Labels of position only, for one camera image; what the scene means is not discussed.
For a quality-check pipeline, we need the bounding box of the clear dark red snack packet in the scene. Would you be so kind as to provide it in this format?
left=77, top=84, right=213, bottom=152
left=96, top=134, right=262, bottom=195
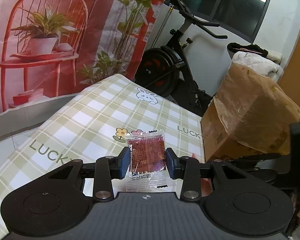
left=125, top=129, right=175, bottom=192

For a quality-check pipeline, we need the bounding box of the cardboard box with plastic liner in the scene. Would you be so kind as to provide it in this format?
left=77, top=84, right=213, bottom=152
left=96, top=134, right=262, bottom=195
left=201, top=63, right=300, bottom=161

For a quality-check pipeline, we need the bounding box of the plaid tablecloth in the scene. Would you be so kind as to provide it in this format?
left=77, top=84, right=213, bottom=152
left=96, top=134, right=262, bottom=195
left=0, top=74, right=204, bottom=239

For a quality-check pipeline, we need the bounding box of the white quilted blanket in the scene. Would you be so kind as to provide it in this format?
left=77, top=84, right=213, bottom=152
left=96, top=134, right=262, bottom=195
left=231, top=51, right=284, bottom=82

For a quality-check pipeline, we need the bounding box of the black exercise bike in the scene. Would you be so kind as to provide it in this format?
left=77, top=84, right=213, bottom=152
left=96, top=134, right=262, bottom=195
left=134, top=0, right=228, bottom=116

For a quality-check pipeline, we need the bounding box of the black garment on blanket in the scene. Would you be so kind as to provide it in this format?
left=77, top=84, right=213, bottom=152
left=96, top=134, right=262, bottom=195
left=227, top=42, right=268, bottom=57

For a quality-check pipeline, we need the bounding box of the red printed backdrop curtain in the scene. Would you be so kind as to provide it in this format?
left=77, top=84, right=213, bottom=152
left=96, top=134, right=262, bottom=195
left=0, top=0, right=165, bottom=113

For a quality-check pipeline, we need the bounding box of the dark window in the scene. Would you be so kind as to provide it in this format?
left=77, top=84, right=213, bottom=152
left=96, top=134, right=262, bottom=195
left=165, top=0, right=277, bottom=43

